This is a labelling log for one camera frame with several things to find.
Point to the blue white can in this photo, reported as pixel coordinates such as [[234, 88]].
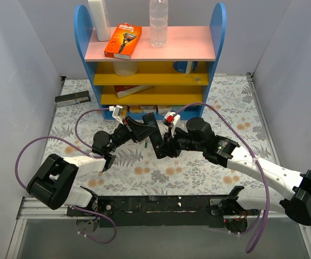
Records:
[[185, 67]]

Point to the white orange small box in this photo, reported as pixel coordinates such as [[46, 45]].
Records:
[[164, 109]]

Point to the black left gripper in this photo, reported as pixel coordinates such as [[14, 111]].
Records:
[[132, 129]]

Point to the red white flat box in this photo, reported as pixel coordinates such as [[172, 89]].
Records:
[[126, 90]]

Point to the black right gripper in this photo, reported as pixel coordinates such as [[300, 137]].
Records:
[[169, 145]]

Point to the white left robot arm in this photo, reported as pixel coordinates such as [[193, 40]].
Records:
[[52, 184]]

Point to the black rectangular box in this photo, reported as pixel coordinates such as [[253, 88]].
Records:
[[72, 99]]

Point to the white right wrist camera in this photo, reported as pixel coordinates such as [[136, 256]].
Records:
[[171, 120]]

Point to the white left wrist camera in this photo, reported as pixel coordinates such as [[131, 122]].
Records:
[[118, 112]]

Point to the blue shelf unit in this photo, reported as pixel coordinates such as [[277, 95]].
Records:
[[155, 65]]

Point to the clear plastic water bottle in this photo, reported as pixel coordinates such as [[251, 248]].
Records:
[[158, 11]]

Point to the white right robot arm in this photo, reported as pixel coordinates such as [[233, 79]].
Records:
[[288, 192]]

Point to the black tv remote control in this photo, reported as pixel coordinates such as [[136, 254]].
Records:
[[156, 137]]

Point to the white tall bottle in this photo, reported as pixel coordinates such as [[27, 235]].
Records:
[[100, 19]]

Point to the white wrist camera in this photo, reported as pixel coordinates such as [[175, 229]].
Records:
[[171, 120], [118, 112]]

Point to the orange razor box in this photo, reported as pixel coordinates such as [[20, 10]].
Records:
[[123, 41]]

